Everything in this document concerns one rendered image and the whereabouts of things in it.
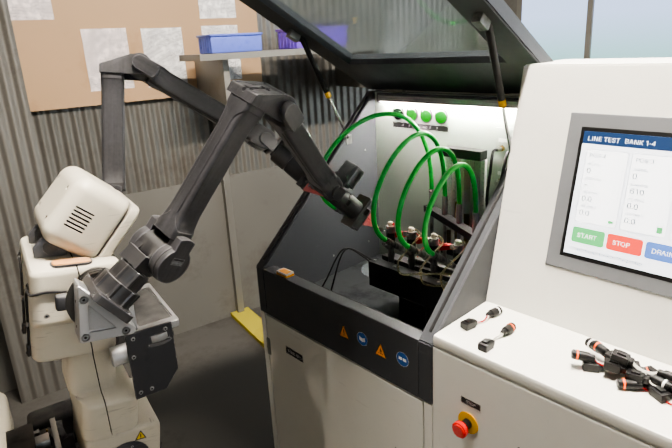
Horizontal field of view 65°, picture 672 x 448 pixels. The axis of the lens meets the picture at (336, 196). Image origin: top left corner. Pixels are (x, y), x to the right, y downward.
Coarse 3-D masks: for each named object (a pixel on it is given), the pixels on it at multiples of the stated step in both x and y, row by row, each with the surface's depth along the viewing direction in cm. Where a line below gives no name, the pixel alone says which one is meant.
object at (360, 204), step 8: (352, 200) 150; (360, 200) 155; (368, 200) 152; (344, 208) 149; (352, 208) 150; (360, 208) 151; (344, 216) 156; (352, 216) 152; (344, 224) 155; (352, 224) 151
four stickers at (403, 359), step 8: (344, 328) 144; (344, 336) 144; (360, 336) 139; (360, 344) 140; (376, 344) 135; (376, 352) 136; (384, 352) 134; (400, 352) 129; (400, 360) 130; (408, 360) 128; (408, 368) 128
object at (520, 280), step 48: (528, 96) 127; (576, 96) 118; (624, 96) 111; (528, 144) 126; (528, 192) 126; (528, 240) 126; (528, 288) 126; (576, 288) 118; (624, 288) 111; (624, 336) 111; (480, 384) 113; (480, 432) 116; (528, 432) 107; (576, 432) 99; (624, 432) 92
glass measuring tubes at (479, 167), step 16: (448, 160) 168; (464, 160) 164; (480, 160) 159; (464, 176) 165; (480, 176) 163; (448, 192) 171; (464, 192) 167; (480, 192) 165; (448, 208) 173; (464, 208) 168; (480, 208) 166; (448, 240) 176; (464, 240) 171
